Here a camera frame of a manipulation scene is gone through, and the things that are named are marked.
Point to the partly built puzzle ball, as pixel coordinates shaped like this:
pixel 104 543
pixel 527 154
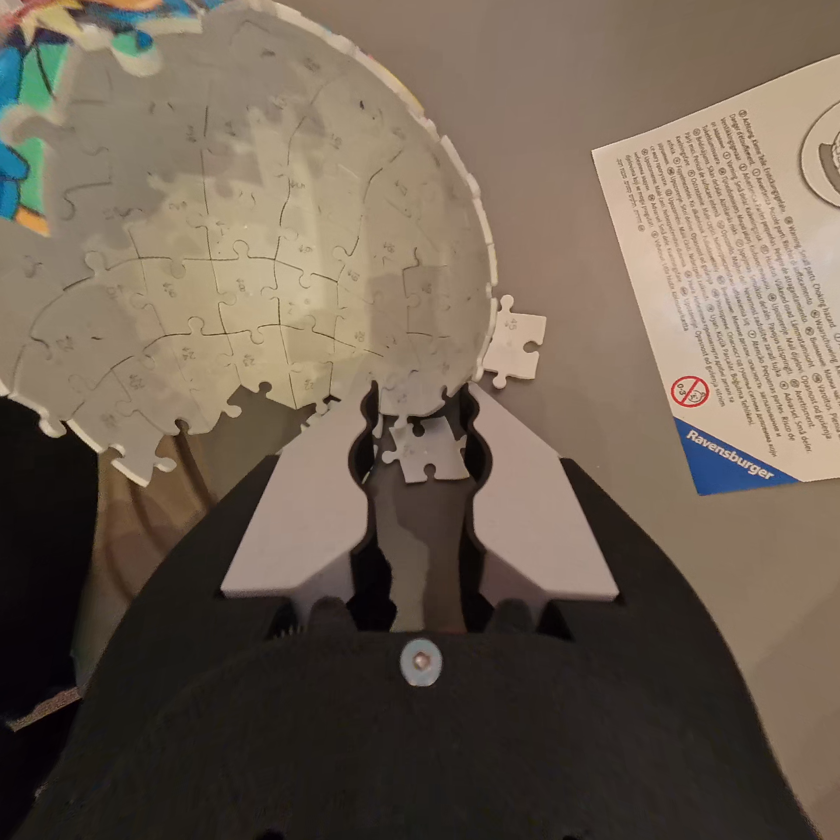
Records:
pixel 262 229

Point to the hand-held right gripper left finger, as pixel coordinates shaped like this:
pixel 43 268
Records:
pixel 302 525

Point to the white instruction leaflet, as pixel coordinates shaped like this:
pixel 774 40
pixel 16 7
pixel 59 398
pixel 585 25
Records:
pixel 735 295

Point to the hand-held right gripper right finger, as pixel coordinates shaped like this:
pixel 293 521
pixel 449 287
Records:
pixel 544 531

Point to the person's black jacket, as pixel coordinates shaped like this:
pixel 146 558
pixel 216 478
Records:
pixel 39 558

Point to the white puzzle piece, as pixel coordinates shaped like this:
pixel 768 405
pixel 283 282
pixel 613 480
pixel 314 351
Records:
pixel 518 341
pixel 426 449

